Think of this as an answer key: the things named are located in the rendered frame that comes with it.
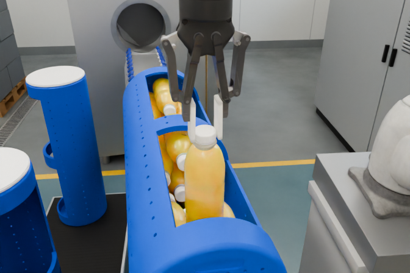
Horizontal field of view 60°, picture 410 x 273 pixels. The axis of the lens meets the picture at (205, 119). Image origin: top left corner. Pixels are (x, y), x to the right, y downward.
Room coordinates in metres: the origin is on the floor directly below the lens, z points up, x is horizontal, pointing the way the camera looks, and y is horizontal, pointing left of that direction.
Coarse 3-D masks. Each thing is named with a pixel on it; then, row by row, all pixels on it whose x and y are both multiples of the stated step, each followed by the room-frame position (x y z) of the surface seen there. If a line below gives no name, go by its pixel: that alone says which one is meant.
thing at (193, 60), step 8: (200, 40) 0.50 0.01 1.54; (200, 48) 0.50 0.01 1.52; (192, 56) 0.50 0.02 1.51; (192, 64) 0.50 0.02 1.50; (192, 72) 0.50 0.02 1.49; (184, 80) 0.51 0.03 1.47; (192, 80) 0.50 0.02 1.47; (184, 88) 0.51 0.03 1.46; (192, 88) 0.50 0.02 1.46; (184, 96) 0.50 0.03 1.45
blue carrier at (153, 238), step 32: (128, 96) 1.12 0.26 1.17; (192, 96) 1.27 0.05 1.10; (128, 128) 0.91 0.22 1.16; (160, 128) 0.79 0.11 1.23; (128, 160) 0.76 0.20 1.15; (160, 160) 0.66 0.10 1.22; (128, 192) 0.65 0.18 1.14; (160, 192) 0.55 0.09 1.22; (128, 224) 0.56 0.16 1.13; (160, 224) 0.47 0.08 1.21; (192, 224) 0.45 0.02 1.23; (224, 224) 0.45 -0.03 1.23; (256, 224) 0.58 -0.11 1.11; (128, 256) 0.50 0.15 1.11; (160, 256) 0.41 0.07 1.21; (192, 256) 0.39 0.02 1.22; (224, 256) 0.40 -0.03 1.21; (256, 256) 0.42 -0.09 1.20
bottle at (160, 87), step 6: (162, 78) 1.21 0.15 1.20; (156, 84) 1.18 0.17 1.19; (162, 84) 1.15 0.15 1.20; (168, 84) 1.16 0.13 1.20; (156, 90) 1.13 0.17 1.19; (162, 90) 1.11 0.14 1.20; (168, 90) 1.10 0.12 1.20; (156, 96) 1.09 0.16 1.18; (162, 96) 1.06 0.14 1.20; (168, 96) 1.06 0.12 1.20; (156, 102) 1.07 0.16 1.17; (162, 102) 1.04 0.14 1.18; (168, 102) 1.04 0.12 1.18; (174, 102) 1.05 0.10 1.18; (162, 108) 1.04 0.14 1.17
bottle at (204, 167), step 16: (192, 144) 0.53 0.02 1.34; (192, 160) 0.50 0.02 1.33; (208, 160) 0.49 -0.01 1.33; (224, 160) 0.52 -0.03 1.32; (192, 176) 0.49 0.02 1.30; (208, 176) 0.49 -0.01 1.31; (224, 176) 0.51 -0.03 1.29; (192, 192) 0.49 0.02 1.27; (208, 192) 0.49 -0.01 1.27; (224, 192) 0.52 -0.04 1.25; (192, 208) 0.49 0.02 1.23; (208, 208) 0.49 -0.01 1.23
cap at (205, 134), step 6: (198, 126) 0.53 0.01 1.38; (204, 126) 0.53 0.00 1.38; (210, 126) 0.53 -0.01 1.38; (198, 132) 0.51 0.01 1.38; (204, 132) 0.51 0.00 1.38; (210, 132) 0.51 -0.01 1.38; (216, 132) 0.52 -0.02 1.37; (198, 138) 0.50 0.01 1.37; (204, 138) 0.50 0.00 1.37; (210, 138) 0.50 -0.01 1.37; (204, 144) 0.50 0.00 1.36
